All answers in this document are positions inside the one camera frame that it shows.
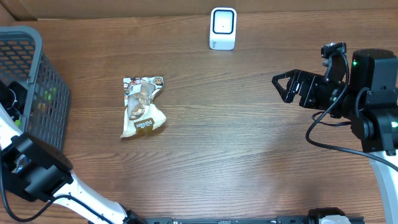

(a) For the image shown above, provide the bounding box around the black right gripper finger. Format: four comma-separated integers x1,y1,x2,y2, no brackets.
272,69,323,90
278,79,302,103

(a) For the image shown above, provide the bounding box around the beige pastry snack packet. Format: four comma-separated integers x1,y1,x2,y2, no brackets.
120,77,167,138

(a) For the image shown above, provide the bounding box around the green snack packet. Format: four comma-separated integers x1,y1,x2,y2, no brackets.
14,86,58,127

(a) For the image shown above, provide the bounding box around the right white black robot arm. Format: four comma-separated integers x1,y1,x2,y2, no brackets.
272,42,397,223

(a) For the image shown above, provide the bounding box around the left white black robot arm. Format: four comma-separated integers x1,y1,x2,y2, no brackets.
1,83,144,223

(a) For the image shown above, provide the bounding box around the white barcode scanner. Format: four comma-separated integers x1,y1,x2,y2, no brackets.
209,7,237,50

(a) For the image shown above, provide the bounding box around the grey plastic mesh basket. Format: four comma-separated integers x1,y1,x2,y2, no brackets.
1,26,70,151

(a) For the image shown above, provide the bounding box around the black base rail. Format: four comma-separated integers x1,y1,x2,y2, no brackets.
144,207,365,224

